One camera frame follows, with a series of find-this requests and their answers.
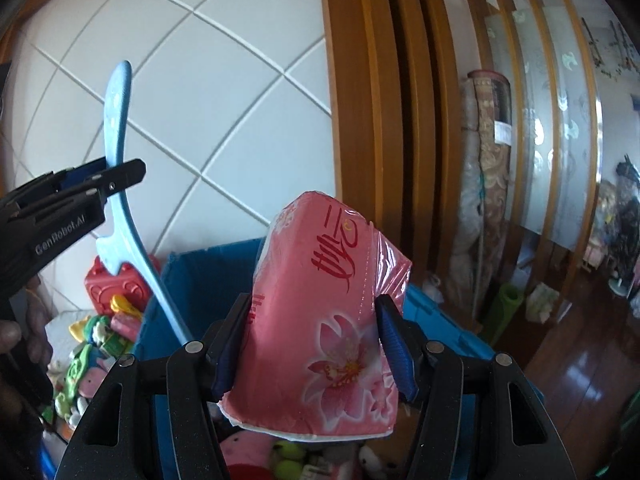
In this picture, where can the pink tissue pack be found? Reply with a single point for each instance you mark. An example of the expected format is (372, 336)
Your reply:
(320, 320)

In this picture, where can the blue plastic shoehorn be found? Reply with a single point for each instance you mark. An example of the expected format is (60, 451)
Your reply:
(117, 125)

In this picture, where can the small green white box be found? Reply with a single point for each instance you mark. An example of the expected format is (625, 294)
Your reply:
(117, 346)

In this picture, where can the yellow green plush ball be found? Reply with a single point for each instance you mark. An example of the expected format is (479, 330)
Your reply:
(287, 455)

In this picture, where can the pink cylindrical pack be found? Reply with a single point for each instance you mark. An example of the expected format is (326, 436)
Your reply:
(125, 324)

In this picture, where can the green flower plush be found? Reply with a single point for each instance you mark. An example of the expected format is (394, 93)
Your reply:
(97, 331)

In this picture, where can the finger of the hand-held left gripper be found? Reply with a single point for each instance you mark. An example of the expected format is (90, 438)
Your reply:
(82, 172)
(115, 177)

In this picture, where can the green rolled mat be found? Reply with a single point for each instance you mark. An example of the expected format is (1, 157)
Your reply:
(505, 315)

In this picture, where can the round desktop white cloth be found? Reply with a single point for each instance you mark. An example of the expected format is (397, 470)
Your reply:
(62, 335)

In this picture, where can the pink plush toy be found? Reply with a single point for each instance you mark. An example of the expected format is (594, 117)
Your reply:
(245, 452)

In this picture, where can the red toy suitcase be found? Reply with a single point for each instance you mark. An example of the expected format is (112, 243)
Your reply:
(107, 285)

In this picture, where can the blue plastic crate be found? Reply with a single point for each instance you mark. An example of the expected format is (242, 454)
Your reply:
(170, 300)

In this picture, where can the hanging dark clothes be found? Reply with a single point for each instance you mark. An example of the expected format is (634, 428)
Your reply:
(627, 175)

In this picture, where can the person's left hand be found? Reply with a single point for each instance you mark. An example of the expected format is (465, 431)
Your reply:
(35, 320)

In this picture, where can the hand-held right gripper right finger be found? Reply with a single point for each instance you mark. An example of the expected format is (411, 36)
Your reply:
(395, 355)

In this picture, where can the wooden slat partition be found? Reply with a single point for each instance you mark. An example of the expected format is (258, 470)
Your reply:
(550, 110)

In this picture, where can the small white plush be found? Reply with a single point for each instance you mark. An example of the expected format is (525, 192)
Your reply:
(370, 460)

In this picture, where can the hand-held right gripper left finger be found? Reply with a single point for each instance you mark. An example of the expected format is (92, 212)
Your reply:
(227, 360)

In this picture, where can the rolled patterned carpet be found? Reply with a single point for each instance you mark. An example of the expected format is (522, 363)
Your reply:
(487, 170)

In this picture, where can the pink pig plush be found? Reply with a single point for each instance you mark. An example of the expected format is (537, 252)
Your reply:
(92, 385)

